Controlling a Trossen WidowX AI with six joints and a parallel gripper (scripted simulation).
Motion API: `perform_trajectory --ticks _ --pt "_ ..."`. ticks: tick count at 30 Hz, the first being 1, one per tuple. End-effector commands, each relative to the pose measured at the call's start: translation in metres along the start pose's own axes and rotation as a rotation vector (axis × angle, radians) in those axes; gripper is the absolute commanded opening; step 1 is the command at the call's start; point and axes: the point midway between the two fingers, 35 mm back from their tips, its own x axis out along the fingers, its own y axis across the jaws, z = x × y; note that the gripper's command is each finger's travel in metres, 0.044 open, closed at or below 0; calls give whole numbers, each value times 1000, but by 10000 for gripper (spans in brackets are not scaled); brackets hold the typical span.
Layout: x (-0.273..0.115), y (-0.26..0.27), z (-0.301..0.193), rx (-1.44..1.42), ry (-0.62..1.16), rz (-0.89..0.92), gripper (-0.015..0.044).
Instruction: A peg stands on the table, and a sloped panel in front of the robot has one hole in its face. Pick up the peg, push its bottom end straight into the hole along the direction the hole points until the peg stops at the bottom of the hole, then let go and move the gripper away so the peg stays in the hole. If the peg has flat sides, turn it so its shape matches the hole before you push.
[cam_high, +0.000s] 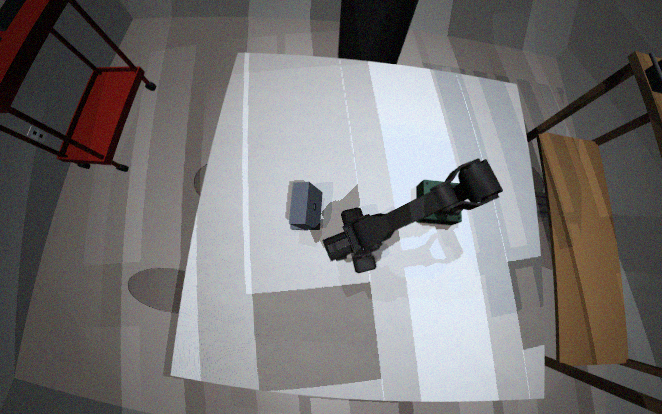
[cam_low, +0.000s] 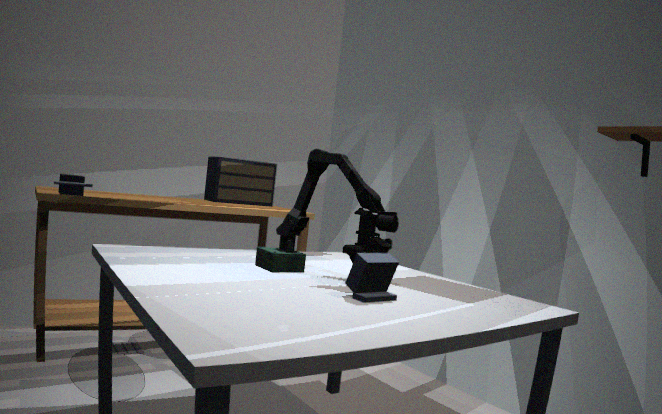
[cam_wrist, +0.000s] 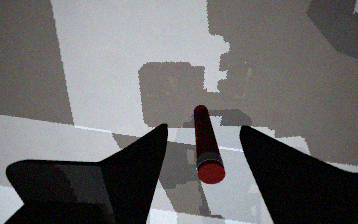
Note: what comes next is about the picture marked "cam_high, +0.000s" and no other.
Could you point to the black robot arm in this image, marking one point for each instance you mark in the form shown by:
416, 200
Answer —
477, 183

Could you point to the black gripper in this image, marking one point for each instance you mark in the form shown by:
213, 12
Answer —
361, 263

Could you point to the dark blue sloped panel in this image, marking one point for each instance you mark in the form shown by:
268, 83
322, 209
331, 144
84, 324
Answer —
305, 209

